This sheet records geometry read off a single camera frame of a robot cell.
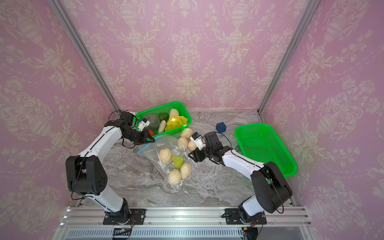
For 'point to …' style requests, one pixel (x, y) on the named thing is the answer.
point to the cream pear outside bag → (187, 132)
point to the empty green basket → (261, 142)
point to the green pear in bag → (178, 161)
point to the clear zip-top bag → (171, 160)
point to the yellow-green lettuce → (175, 122)
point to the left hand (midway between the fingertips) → (154, 140)
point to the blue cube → (221, 127)
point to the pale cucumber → (162, 126)
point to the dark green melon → (154, 120)
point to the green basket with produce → (164, 119)
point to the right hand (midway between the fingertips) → (187, 157)
